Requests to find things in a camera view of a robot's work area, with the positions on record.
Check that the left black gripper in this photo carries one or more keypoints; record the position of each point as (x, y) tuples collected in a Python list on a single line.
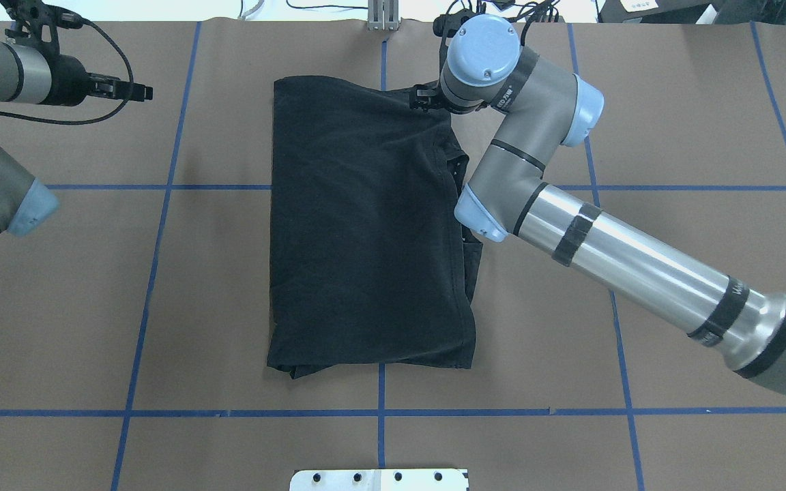
[(69, 80)]

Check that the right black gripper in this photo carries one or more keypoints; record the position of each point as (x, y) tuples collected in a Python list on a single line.
[(426, 97)]

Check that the black graphic t-shirt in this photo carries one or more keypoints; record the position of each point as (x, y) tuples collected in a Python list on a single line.
[(368, 264)]

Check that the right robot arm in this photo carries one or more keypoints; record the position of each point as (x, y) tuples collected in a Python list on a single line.
[(484, 62)]

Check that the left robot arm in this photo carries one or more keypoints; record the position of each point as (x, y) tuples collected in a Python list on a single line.
[(34, 71)]

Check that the aluminium frame post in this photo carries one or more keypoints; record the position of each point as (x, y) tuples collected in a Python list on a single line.
[(383, 15)]

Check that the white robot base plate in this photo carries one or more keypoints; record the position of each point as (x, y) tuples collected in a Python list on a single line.
[(408, 478)]

